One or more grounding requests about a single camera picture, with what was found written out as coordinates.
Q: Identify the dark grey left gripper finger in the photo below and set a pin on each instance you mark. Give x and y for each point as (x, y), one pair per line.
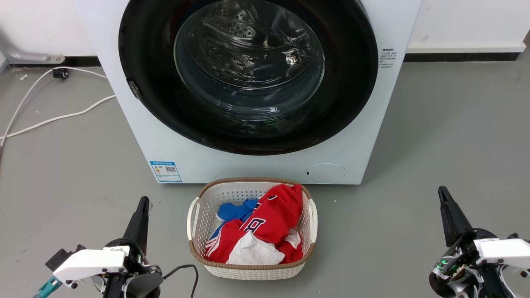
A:
(138, 225)

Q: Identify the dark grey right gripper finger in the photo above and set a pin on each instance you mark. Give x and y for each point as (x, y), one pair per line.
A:
(453, 221)

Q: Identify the round white filter cover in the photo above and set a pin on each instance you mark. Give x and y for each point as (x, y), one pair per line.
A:
(325, 173)

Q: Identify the blue energy label sticker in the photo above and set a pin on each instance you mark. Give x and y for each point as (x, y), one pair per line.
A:
(166, 171)

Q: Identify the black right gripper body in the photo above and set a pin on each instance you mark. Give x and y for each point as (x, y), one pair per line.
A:
(459, 269)

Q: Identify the blue garment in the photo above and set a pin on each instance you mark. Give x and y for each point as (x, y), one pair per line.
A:
(234, 210)

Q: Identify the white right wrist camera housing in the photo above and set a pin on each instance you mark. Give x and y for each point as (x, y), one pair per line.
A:
(505, 250)

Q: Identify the white woven plastic laundry basket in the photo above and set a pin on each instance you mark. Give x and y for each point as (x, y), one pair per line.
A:
(198, 231)

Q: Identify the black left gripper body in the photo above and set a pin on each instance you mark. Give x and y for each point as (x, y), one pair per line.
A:
(140, 281)

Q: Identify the red garment with white print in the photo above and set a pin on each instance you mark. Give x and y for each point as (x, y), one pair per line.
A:
(275, 215)

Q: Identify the small printed text label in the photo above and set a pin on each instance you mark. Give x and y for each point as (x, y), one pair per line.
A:
(388, 58)

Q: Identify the round black glass washer door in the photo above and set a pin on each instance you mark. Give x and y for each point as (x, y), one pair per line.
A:
(149, 103)

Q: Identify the white front-load washing machine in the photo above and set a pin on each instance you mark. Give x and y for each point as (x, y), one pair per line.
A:
(256, 167)

